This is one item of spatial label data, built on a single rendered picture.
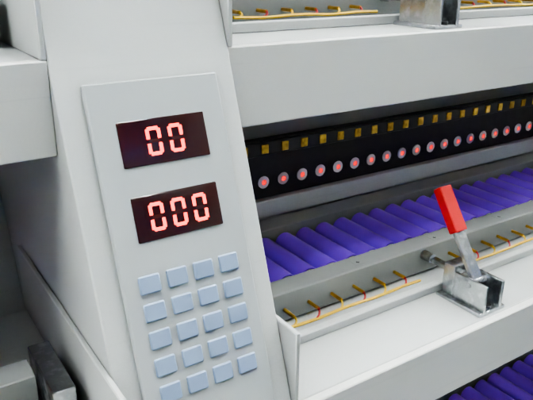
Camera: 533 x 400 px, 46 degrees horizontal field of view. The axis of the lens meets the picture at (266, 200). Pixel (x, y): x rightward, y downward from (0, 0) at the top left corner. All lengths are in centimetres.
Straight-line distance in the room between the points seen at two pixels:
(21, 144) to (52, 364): 13
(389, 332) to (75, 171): 24
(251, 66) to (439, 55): 15
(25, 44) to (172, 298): 14
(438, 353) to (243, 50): 23
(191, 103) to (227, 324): 11
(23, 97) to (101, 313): 10
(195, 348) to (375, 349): 14
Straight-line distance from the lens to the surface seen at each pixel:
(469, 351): 46
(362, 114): 65
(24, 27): 32
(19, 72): 30
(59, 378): 36
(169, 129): 31
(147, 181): 31
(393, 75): 42
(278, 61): 36
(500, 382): 71
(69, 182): 30
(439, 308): 47
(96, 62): 31
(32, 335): 45
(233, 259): 32
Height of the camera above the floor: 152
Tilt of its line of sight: 5 degrees down
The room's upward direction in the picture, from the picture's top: 10 degrees counter-clockwise
